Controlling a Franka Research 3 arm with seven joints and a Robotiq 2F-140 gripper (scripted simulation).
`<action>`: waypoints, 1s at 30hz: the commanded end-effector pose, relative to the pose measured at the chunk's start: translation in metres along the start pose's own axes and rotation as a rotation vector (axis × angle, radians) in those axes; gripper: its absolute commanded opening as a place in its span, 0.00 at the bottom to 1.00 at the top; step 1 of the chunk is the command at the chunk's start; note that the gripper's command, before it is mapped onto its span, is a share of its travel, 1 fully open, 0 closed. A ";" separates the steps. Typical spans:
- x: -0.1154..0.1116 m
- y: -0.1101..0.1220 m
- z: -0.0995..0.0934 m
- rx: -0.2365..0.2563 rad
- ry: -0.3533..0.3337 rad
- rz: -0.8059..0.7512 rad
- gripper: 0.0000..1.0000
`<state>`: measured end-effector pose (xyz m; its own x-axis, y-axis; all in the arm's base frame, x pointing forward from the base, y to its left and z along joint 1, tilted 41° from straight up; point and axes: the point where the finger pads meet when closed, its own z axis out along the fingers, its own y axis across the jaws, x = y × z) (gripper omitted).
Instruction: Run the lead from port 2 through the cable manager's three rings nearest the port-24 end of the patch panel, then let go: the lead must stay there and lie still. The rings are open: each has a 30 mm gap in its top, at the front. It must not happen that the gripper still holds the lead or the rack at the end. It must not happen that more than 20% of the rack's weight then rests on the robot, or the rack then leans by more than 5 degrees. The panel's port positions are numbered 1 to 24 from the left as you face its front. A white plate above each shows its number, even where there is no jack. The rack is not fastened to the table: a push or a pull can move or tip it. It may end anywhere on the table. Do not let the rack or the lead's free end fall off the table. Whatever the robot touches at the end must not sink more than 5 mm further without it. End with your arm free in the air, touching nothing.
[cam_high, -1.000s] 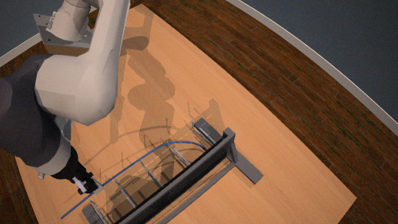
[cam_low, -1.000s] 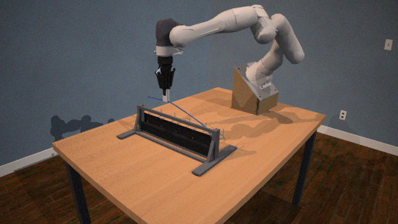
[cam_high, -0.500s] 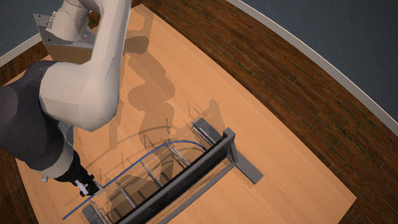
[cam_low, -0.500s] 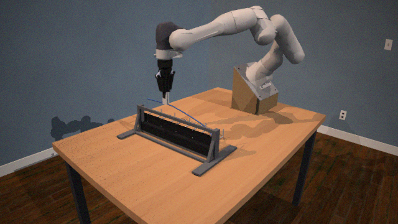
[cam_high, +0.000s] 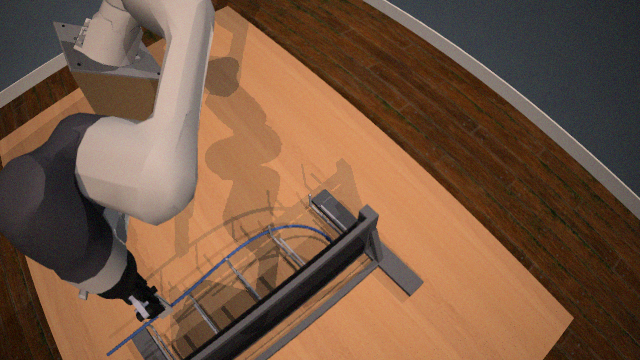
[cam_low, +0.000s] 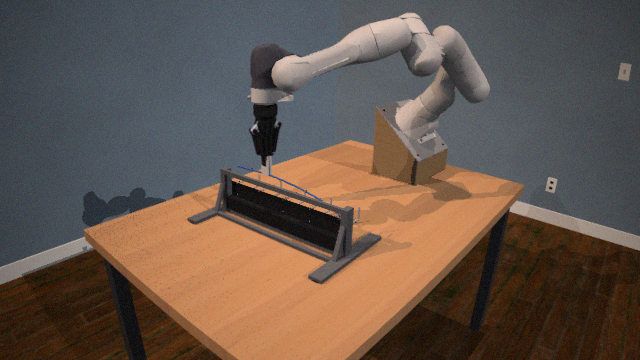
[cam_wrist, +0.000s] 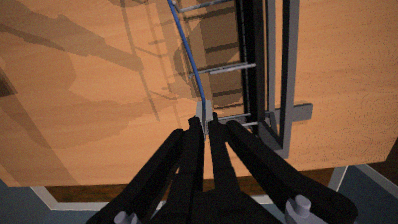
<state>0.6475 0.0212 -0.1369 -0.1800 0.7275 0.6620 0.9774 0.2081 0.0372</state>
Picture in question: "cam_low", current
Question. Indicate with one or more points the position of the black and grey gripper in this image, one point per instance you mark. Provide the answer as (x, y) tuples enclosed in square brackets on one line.
[(269, 132)]

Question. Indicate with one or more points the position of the grey rack with black patch panel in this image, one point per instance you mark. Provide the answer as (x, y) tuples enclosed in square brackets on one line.
[(312, 227)]

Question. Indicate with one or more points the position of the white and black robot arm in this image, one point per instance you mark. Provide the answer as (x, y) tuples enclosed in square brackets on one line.
[(422, 54)]

